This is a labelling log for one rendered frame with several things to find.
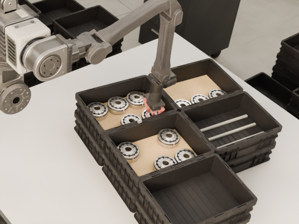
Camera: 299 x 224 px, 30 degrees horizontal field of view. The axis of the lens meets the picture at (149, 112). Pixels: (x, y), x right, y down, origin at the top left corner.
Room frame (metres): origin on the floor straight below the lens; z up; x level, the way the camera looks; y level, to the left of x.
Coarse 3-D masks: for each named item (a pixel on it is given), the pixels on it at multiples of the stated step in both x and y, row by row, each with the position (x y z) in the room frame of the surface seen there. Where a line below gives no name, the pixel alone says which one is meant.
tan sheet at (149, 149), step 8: (152, 136) 1.91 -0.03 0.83; (136, 144) 1.84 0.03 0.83; (144, 144) 1.85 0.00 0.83; (152, 144) 1.86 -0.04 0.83; (184, 144) 1.89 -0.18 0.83; (144, 152) 1.80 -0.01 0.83; (152, 152) 1.80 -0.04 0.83; (160, 152) 1.81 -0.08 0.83; (168, 152) 1.82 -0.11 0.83; (136, 160) 1.74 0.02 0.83; (144, 160) 1.75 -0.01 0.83; (152, 160) 1.75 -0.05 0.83; (136, 168) 1.69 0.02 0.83; (144, 168) 1.70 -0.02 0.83; (152, 168) 1.71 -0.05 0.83
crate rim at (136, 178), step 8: (176, 112) 1.99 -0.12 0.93; (152, 120) 1.91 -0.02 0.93; (184, 120) 1.95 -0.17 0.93; (120, 128) 1.82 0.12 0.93; (128, 128) 1.83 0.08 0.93; (192, 128) 1.90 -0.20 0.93; (200, 136) 1.85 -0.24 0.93; (112, 144) 1.71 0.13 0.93; (208, 144) 1.81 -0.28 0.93; (120, 152) 1.67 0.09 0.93; (208, 152) 1.76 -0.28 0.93; (120, 160) 1.64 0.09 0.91; (184, 160) 1.69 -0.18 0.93; (128, 168) 1.59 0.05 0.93; (168, 168) 1.62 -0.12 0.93; (136, 176) 1.55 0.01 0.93; (144, 176) 1.56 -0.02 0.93
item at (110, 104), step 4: (116, 96) 2.12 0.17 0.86; (108, 100) 2.08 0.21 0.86; (112, 100) 2.08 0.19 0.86; (124, 100) 2.10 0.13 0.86; (108, 104) 2.05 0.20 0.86; (112, 104) 2.05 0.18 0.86; (124, 104) 2.07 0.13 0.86; (128, 104) 2.07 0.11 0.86; (112, 108) 2.03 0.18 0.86; (116, 108) 2.03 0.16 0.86; (120, 108) 2.04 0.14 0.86
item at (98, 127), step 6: (132, 78) 2.20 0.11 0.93; (138, 78) 2.21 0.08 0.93; (108, 84) 2.12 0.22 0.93; (114, 84) 2.13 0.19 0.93; (84, 90) 2.04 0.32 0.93; (90, 90) 2.05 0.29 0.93; (78, 96) 1.99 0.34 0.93; (78, 102) 1.97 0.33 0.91; (168, 102) 2.06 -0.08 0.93; (84, 108) 1.92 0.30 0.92; (174, 108) 2.02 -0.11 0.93; (90, 114) 1.88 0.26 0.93; (162, 114) 1.96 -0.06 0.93; (96, 120) 1.85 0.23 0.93; (144, 120) 1.90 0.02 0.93; (96, 126) 1.82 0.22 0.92; (120, 126) 1.84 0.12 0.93; (102, 132) 1.78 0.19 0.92
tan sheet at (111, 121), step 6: (132, 108) 2.09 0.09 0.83; (144, 108) 2.10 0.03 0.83; (108, 114) 2.01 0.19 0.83; (126, 114) 2.04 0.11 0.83; (138, 114) 2.05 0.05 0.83; (102, 120) 1.96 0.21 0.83; (108, 120) 1.97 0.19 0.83; (114, 120) 1.98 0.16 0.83; (120, 120) 1.98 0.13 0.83; (102, 126) 1.92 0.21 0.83; (108, 126) 1.93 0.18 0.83; (114, 126) 1.94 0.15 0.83
